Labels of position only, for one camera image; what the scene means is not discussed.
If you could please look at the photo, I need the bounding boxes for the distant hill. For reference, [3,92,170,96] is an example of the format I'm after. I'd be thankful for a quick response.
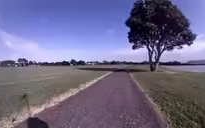
[186,58,205,66]

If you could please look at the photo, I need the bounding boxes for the grass field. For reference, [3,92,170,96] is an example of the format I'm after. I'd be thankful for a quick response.
[0,65,113,128]
[129,68,205,128]

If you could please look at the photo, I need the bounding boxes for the water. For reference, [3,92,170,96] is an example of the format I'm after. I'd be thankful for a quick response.
[163,64,205,74]

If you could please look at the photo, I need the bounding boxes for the distant row of trees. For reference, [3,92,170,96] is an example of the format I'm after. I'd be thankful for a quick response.
[0,56,191,68]

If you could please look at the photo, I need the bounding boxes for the large dark tree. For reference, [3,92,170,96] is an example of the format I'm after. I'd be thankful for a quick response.
[124,0,198,72]

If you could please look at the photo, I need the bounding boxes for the grey asphalt path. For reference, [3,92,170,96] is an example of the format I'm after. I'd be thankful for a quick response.
[13,71,169,128]

